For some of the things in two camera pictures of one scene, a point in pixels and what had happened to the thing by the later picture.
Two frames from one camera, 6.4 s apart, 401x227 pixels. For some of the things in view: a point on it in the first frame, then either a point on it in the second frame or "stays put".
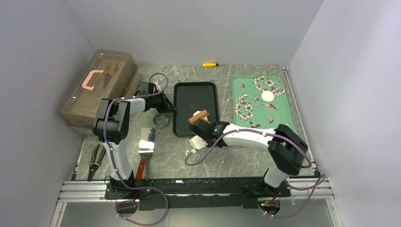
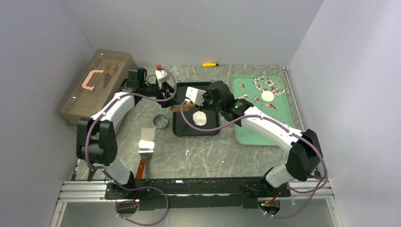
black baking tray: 189,97 stays put
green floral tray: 261,102 stays put
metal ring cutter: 161,120 stays put
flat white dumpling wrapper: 267,96 stays put
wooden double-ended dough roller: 202,115 -> 186,107
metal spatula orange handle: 146,148 stays put
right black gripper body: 207,140 -> 208,100
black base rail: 193,193 stays put
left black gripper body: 159,102 -> 153,90
